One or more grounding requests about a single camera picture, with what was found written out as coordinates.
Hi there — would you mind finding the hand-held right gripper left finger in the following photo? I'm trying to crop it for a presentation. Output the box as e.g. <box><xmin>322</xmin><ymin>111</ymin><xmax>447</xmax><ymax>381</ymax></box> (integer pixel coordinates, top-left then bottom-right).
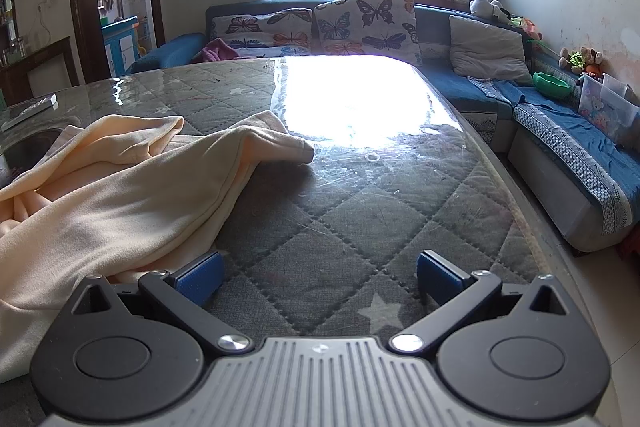
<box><xmin>60</xmin><ymin>251</ymin><xmax>253</xmax><ymax>355</ymax></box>

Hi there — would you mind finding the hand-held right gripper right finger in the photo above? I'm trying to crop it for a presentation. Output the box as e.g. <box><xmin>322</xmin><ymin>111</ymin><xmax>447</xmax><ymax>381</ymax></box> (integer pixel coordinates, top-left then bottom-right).
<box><xmin>390</xmin><ymin>249</ymin><xmax>583</xmax><ymax>353</ymax></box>

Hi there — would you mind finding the cream long-sleeved top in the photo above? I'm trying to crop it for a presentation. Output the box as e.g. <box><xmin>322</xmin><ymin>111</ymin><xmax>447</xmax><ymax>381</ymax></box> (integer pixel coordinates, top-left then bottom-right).
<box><xmin>0</xmin><ymin>109</ymin><xmax>316</xmax><ymax>383</ymax></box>

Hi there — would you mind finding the grey quilted star table cover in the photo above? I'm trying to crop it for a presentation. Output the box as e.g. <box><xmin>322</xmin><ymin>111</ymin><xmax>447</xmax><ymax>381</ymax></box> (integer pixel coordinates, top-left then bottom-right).
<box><xmin>0</xmin><ymin>57</ymin><xmax>541</xmax><ymax>358</ymax></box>

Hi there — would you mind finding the checked trim sofa cover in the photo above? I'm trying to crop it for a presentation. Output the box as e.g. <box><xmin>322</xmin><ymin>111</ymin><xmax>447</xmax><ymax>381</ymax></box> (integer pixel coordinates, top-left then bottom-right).
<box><xmin>515</xmin><ymin>104</ymin><xmax>638</xmax><ymax>235</ymax></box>

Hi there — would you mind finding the blue corner sofa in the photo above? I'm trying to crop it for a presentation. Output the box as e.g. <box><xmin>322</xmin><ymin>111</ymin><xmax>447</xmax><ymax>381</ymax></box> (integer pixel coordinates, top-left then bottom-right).
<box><xmin>125</xmin><ymin>0</ymin><xmax>640</xmax><ymax>253</ymax></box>

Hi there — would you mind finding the blue towel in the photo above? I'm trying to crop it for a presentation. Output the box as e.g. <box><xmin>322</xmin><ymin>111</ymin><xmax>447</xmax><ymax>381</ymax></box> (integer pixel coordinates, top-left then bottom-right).
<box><xmin>495</xmin><ymin>79</ymin><xmax>640</xmax><ymax>188</ymax></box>

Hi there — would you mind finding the black built-in hotpot cooker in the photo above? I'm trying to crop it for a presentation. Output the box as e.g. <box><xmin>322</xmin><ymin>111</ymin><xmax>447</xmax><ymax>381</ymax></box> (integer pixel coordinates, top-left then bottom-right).
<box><xmin>0</xmin><ymin>117</ymin><xmax>83</xmax><ymax>188</ymax></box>

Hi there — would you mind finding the green bowl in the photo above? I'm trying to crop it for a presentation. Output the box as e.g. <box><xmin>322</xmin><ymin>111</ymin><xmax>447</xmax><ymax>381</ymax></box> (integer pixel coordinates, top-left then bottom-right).
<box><xmin>532</xmin><ymin>72</ymin><xmax>575</xmax><ymax>98</ymax></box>

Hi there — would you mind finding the purple garment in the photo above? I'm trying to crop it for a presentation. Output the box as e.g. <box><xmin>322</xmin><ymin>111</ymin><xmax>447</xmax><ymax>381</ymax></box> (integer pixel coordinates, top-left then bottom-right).
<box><xmin>200</xmin><ymin>38</ymin><xmax>241</xmax><ymax>64</ymax></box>

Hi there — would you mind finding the grey pillow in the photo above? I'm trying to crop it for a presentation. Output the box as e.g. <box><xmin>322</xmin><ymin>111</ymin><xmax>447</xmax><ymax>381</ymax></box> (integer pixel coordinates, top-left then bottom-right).
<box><xmin>448</xmin><ymin>15</ymin><xmax>534</xmax><ymax>86</ymax></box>

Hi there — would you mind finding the clear plastic storage box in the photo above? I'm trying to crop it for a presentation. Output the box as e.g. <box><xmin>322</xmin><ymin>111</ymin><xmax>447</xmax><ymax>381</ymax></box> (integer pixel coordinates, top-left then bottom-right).
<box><xmin>577</xmin><ymin>73</ymin><xmax>640</xmax><ymax>142</ymax></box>

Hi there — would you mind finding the grey remote control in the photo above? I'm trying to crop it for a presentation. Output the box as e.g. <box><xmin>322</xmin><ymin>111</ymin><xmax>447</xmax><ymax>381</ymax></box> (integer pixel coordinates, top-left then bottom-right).
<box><xmin>0</xmin><ymin>94</ymin><xmax>58</xmax><ymax>130</ymax></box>

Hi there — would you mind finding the blue cabinet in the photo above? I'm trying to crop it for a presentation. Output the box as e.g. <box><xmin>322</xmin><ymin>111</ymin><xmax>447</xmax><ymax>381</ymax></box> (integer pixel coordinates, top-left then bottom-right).
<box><xmin>101</xmin><ymin>16</ymin><xmax>140</xmax><ymax>78</ymax></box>

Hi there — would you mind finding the long butterfly print pillow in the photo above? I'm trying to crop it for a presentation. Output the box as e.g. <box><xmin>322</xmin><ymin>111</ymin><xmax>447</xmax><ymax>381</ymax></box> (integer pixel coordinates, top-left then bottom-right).
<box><xmin>210</xmin><ymin>8</ymin><xmax>315</xmax><ymax>58</ymax></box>

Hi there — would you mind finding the square butterfly print pillow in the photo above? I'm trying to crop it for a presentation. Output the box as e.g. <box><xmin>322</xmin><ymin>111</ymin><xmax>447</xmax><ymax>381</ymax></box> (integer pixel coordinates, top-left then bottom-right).
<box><xmin>314</xmin><ymin>0</ymin><xmax>423</xmax><ymax>66</ymax></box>

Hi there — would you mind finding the pink and green plush toy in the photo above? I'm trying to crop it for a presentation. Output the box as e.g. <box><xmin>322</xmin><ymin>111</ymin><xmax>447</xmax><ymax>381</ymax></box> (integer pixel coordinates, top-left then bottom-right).
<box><xmin>510</xmin><ymin>16</ymin><xmax>543</xmax><ymax>42</ymax></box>

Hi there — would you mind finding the brown teddy bear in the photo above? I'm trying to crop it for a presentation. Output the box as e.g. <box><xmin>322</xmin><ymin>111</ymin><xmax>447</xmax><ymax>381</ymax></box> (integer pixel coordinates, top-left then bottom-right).
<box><xmin>559</xmin><ymin>47</ymin><xmax>603</xmax><ymax>80</ymax></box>

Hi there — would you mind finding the panda plush toy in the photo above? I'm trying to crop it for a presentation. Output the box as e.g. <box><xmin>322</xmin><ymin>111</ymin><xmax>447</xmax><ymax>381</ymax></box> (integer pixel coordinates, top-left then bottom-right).
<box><xmin>469</xmin><ymin>0</ymin><xmax>511</xmax><ymax>20</ymax></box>

